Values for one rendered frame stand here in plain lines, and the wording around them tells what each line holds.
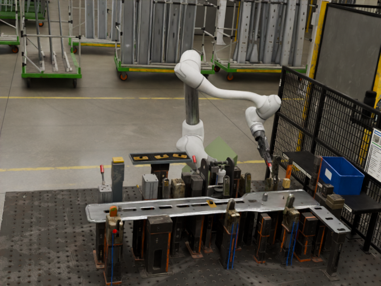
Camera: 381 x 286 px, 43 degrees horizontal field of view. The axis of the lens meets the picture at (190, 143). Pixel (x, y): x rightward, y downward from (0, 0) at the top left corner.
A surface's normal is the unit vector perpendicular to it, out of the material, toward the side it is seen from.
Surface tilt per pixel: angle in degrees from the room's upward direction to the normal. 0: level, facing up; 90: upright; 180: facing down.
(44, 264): 0
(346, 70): 91
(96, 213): 0
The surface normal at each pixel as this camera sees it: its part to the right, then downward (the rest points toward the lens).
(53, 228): 0.08, -0.93
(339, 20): -0.97, 0.00
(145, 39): 0.18, 0.30
